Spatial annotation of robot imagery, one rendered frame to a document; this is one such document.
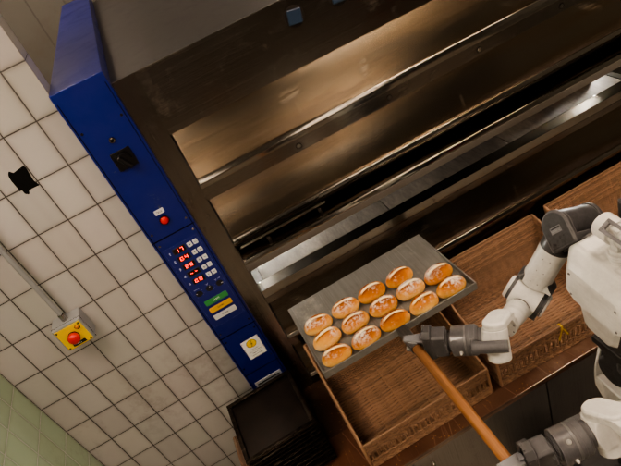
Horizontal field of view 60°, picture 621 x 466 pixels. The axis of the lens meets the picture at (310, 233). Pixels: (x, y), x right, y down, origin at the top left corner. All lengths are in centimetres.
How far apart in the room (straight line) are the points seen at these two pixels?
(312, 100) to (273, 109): 13
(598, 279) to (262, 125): 107
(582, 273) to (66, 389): 175
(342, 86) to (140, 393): 138
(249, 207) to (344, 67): 57
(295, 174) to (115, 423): 121
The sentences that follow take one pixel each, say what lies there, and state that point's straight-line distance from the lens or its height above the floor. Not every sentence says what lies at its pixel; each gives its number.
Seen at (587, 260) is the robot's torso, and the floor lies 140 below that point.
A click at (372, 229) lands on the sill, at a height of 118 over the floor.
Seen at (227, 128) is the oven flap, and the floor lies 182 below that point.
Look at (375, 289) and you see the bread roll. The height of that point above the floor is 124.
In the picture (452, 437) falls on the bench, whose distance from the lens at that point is 222.
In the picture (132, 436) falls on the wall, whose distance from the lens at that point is 245.
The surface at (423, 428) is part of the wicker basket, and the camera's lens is 219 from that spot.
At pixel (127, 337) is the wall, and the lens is 210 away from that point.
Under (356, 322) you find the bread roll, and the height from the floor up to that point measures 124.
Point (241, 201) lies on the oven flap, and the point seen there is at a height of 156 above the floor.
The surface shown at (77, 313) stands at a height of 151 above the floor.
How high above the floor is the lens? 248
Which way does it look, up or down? 35 degrees down
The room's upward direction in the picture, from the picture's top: 25 degrees counter-clockwise
